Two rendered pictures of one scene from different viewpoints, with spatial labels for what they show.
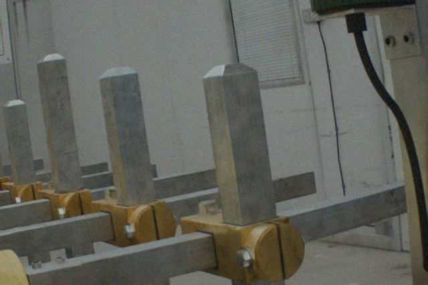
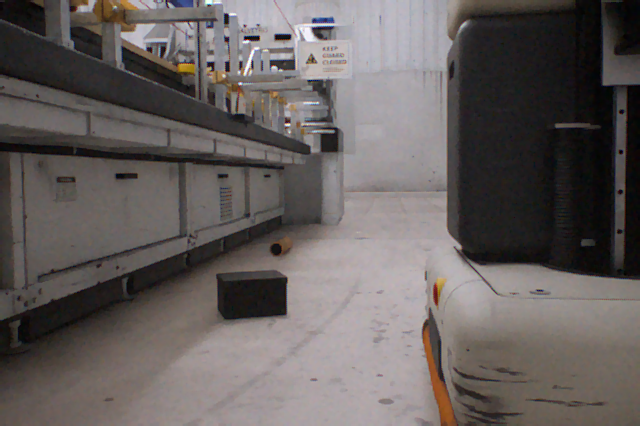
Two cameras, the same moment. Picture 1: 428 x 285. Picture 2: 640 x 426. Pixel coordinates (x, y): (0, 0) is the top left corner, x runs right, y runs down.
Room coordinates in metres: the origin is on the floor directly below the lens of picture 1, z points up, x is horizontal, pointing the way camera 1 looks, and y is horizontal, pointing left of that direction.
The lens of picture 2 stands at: (-1.57, -2.02, 0.43)
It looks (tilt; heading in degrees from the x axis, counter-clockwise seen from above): 3 degrees down; 34
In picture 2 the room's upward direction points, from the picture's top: 1 degrees counter-clockwise
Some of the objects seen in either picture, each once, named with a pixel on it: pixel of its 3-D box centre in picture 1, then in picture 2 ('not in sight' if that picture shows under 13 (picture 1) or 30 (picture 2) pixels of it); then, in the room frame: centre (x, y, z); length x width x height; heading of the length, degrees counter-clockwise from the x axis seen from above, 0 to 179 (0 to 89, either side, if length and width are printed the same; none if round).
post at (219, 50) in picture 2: not in sight; (219, 60); (0.28, -0.25, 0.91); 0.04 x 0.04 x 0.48; 28
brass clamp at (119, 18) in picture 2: not in sight; (114, 15); (-0.59, -0.71, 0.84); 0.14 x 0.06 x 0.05; 28
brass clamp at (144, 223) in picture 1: (132, 222); not in sight; (0.96, 0.11, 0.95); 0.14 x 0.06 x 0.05; 28
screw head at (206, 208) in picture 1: (208, 207); not in sight; (0.78, 0.02, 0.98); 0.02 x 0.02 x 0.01
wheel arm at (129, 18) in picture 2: not in sight; (134, 17); (-0.55, -0.75, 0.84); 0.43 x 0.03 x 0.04; 118
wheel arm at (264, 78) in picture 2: not in sight; (233, 79); (0.33, -0.28, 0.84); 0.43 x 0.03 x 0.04; 118
